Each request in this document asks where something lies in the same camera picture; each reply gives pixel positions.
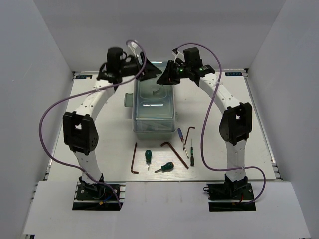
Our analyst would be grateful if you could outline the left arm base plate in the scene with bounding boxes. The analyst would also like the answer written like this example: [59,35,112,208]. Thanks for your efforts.
[72,182,126,211]

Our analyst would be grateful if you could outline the long thin brown hex key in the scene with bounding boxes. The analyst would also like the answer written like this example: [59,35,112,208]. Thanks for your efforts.
[130,143,139,175]

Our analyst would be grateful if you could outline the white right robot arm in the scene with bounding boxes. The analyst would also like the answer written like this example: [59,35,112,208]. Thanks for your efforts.
[157,47,252,199]

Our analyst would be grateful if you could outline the large brown hex key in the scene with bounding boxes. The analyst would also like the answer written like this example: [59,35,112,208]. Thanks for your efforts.
[160,142,189,169]

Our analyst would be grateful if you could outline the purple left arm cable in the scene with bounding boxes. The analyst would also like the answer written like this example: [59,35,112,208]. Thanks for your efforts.
[39,39,147,209]

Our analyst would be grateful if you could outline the green orange stubby screwdriver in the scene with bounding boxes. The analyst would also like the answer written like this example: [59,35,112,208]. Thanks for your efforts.
[155,162,174,173]

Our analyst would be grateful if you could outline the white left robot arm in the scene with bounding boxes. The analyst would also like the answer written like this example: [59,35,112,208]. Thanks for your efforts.
[63,47,162,199]

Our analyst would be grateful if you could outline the small brown hex key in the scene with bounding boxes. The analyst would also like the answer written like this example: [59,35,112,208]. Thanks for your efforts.
[183,126,196,150]

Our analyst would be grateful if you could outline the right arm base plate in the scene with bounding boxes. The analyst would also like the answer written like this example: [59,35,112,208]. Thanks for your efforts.
[203,183,256,212]

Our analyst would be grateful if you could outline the blue red precision screwdriver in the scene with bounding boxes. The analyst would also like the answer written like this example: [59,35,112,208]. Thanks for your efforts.
[177,128,189,159]

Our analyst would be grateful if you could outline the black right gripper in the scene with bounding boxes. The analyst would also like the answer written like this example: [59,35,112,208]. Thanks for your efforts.
[157,60,191,85]

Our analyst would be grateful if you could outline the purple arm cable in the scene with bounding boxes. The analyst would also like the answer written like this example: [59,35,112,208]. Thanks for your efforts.
[39,39,147,209]
[171,43,266,206]

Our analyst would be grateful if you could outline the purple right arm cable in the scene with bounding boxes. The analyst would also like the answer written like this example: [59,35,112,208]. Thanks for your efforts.
[171,43,266,206]

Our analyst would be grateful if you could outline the black green precision screwdriver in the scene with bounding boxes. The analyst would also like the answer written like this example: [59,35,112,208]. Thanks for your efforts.
[190,139,194,167]

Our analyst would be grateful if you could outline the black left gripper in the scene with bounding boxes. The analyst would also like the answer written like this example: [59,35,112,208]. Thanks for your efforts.
[118,51,162,82]

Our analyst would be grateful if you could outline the green plastic toolbox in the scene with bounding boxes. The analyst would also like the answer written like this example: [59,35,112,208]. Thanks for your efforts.
[125,74,176,140]

